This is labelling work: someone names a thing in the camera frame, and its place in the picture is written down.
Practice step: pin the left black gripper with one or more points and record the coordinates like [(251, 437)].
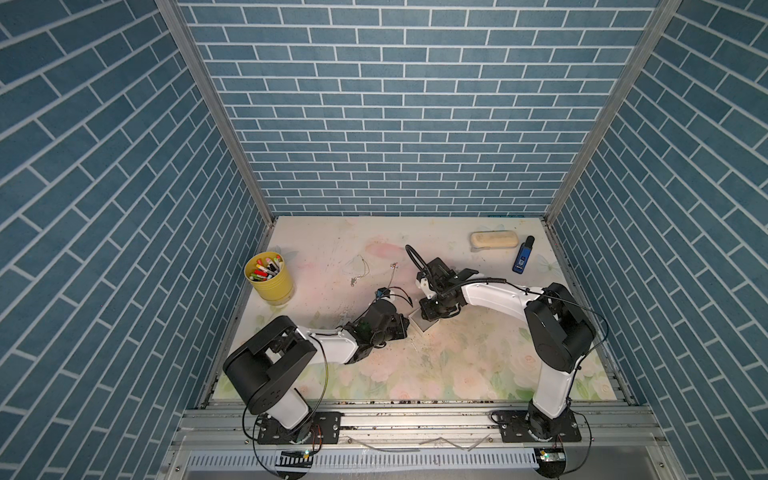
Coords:
[(400, 329)]

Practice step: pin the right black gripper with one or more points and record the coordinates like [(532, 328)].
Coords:
[(427, 313)]

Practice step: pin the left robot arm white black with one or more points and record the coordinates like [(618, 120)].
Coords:
[(244, 367)]

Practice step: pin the blue black marker pen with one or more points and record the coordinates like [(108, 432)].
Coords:
[(523, 255)]

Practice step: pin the yellow cup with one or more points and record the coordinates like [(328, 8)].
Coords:
[(277, 291)]

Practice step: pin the markers in cup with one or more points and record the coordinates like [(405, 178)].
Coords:
[(260, 269)]

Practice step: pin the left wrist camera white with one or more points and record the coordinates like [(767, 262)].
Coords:
[(383, 293)]

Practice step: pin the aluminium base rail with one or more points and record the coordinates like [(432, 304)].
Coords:
[(605, 440)]

